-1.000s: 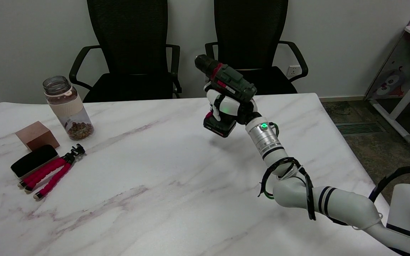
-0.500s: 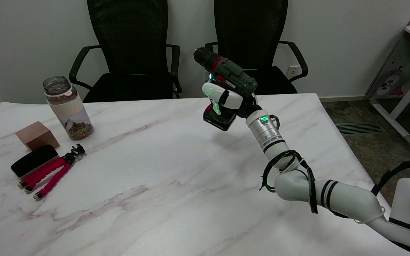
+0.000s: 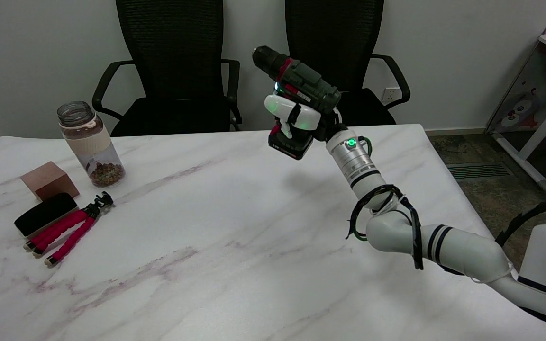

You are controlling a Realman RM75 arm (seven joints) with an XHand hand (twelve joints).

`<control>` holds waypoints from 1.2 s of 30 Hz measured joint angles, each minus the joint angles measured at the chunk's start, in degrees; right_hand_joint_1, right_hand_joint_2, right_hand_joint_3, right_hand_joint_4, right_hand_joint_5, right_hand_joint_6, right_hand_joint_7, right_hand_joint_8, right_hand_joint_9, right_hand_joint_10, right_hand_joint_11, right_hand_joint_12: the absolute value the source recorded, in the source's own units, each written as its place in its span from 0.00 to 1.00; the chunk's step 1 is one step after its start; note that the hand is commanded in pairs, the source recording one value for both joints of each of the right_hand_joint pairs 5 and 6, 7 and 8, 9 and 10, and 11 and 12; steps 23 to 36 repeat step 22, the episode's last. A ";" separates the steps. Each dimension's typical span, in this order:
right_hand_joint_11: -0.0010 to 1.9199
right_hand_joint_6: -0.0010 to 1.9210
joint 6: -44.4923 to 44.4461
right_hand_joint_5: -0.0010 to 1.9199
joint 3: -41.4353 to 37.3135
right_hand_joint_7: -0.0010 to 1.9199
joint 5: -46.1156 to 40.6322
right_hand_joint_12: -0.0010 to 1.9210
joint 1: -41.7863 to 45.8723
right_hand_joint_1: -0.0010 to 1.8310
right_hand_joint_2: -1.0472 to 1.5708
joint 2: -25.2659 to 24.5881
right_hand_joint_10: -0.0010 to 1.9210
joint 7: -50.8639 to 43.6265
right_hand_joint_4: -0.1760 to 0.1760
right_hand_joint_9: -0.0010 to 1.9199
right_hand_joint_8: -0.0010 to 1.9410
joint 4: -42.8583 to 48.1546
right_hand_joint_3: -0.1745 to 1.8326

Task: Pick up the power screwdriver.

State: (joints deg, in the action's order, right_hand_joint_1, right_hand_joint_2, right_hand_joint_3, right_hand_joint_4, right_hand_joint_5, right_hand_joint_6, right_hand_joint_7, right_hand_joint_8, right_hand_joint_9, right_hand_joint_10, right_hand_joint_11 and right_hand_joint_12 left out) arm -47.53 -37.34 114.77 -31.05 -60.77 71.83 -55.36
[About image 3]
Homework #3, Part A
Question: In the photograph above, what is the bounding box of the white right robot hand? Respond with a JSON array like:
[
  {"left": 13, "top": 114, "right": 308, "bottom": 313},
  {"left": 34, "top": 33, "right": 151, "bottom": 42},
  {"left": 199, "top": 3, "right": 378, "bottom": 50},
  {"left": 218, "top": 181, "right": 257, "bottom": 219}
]
[{"left": 264, "top": 94, "right": 347, "bottom": 143}]

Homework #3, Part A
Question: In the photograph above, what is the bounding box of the green black power screwdriver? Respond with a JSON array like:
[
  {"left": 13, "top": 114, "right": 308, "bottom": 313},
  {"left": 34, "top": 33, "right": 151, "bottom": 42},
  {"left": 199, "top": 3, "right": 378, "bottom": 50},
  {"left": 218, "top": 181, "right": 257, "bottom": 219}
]
[{"left": 252, "top": 45, "right": 342, "bottom": 161}]

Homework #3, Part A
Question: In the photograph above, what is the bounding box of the black mesh office chair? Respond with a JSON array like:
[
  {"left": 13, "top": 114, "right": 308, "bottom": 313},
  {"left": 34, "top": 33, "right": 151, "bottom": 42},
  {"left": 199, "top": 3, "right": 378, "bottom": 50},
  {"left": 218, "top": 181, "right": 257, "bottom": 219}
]
[
  {"left": 92, "top": 0, "right": 243, "bottom": 137},
  {"left": 273, "top": 0, "right": 411, "bottom": 129}
]

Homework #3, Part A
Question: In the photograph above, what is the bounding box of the floor vent grille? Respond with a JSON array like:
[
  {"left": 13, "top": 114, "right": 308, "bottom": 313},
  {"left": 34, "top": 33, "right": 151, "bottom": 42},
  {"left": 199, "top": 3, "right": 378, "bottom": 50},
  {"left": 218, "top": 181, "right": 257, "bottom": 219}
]
[{"left": 446, "top": 162, "right": 510, "bottom": 180}]

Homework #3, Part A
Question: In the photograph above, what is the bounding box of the glass jar with nuts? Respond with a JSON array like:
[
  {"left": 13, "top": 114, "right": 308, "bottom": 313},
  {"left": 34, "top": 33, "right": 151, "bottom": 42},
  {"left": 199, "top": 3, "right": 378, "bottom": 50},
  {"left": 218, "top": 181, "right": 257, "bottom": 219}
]
[{"left": 57, "top": 100, "right": 126, "bottom": 187}]

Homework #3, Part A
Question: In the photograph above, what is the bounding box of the panda print side panel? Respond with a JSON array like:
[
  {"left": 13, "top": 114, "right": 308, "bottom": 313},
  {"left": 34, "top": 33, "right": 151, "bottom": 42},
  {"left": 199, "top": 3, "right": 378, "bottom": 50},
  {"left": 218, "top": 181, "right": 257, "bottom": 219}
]
[{"left": 486, "top": 40, "right": 546, "bottom": 134}]

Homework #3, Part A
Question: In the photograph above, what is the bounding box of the white desk with leg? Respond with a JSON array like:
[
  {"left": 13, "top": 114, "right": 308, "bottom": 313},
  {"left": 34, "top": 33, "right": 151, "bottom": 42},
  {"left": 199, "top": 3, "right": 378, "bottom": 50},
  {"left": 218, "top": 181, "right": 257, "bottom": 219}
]
[{"left": 492, "top": 34, "right": 546, "bottom": 192}]

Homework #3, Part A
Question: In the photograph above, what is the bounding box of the red flexible mini tripod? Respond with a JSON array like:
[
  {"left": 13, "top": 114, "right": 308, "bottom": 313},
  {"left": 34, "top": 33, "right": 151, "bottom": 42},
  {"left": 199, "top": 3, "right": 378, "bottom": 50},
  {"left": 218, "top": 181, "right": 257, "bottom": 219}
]
[{"left": 24, "top": 191, "right": 114, "bottom": 266}]

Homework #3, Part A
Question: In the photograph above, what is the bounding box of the brown wooden block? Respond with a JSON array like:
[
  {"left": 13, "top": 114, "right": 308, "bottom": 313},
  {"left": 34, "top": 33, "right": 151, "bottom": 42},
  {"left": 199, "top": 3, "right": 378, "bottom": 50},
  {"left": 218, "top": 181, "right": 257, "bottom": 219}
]
[{"left": 21, "top": 161, "right": 81, "bottom": 201}]

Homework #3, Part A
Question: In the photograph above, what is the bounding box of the black whiteboard eraser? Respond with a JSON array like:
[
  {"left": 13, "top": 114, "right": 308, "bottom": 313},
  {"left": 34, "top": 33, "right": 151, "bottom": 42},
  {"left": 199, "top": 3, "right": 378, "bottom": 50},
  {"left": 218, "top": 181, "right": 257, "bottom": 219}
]
[{"left": 15, "top": 192, "right": 79, "bottom": 237}]

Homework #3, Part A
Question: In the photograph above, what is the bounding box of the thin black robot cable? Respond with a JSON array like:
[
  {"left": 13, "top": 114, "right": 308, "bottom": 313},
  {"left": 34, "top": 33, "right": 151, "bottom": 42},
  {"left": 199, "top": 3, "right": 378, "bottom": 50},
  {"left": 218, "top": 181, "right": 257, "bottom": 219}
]
[{"left": 346, "top": 184, "right": 425, "bottom": 271}]

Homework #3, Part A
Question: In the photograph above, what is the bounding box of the thick black robot hose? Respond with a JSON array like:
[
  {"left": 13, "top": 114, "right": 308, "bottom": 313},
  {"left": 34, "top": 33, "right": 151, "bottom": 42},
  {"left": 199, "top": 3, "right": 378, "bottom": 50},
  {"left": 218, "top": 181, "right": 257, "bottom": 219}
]
[{"left": 494, "top": 200, "right": 546, "bottom": 248}]

